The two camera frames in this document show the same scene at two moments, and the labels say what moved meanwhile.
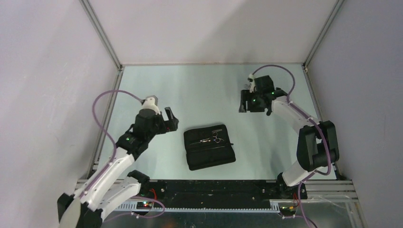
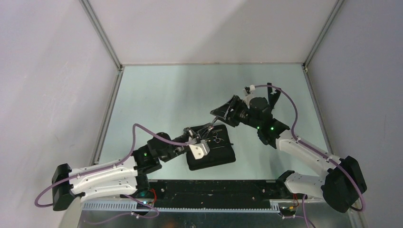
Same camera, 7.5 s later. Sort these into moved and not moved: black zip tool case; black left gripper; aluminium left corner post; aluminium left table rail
Moved: black left gripper
Not moved: aluminium left corner post; aluminium left table rail; black zip tool case
